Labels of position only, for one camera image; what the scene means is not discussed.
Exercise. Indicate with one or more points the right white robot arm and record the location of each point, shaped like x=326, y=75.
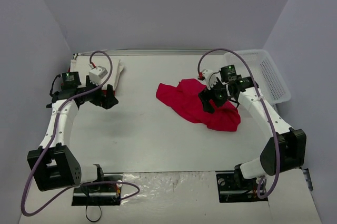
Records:
x=284, y=146

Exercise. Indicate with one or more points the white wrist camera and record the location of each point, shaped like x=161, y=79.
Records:
x=210, y=78
x=97, y=74

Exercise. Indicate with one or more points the red folded t shirt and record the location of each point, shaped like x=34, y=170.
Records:
x=108, y=91

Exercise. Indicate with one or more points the red t shirt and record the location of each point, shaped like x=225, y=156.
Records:
x=184, y=100
x=108, y=91

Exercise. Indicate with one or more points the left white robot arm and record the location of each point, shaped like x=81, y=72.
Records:
x=53, y=164

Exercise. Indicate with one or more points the white plastic basket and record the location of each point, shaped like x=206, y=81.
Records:
x=267, y=75

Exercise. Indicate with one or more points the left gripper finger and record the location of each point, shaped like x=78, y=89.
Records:
x=98, y=101
x=111, y=101

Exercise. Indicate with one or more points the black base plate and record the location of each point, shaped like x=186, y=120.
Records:
x=100, y=195
x=230, y=192

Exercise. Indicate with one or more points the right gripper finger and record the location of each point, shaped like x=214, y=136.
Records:
x=207, y=107
x=204, y=95

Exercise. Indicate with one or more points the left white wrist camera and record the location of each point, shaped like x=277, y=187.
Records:
x=97, y=74

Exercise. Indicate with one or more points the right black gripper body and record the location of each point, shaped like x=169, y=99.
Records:
x=210, y=97

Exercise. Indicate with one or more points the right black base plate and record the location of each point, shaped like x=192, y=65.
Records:
x=230, y=192

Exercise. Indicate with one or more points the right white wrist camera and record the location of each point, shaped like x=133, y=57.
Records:
x=210, y=78

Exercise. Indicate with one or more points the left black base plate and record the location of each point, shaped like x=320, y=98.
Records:
x=100, y=195

